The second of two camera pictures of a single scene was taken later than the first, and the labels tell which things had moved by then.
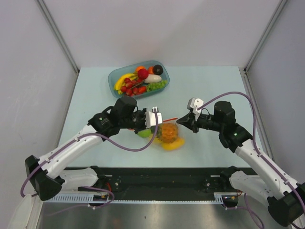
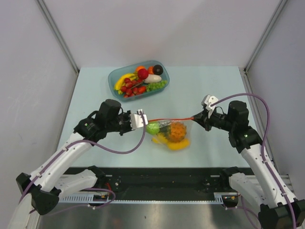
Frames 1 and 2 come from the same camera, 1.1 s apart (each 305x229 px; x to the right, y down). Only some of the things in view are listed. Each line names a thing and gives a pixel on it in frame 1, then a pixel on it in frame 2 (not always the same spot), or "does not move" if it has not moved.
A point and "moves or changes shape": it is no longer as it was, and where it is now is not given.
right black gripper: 189,121 → 202,119
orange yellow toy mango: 176,144 moves or changes shape
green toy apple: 145,133 moves or changes shape
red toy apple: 143,74 does not move
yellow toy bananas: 120,81 does not move
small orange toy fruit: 150,70 does not move
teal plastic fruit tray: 138,80 does not move
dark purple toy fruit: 158,69 does not move
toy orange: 140,67 does not move
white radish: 153,78 does not move
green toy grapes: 157,85 does not move
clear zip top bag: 168,135 moves or changes shape
